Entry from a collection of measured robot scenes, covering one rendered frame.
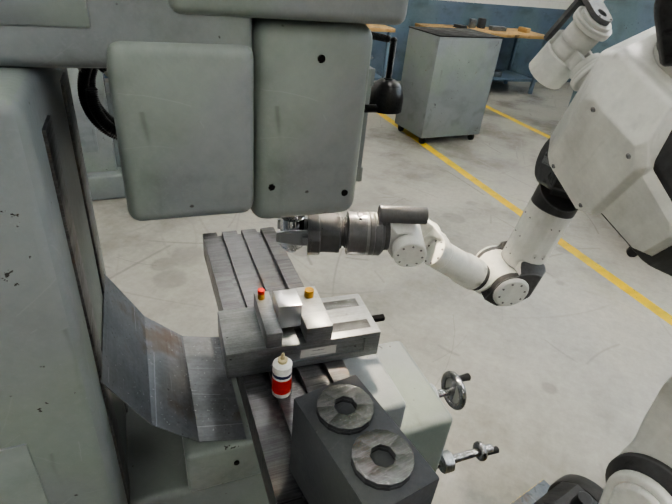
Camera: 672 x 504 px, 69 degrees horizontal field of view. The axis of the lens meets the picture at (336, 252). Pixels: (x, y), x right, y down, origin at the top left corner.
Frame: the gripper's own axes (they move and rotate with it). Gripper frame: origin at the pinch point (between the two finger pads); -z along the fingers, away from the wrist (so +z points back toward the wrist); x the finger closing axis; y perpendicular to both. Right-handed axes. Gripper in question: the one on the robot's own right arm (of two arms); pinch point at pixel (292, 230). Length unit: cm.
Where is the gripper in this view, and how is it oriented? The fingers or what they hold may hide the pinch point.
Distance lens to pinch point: 98.0
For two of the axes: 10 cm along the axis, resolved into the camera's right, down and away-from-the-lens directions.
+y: -0.8, 8.5, 5.3
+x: 0.5, 5.3, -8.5
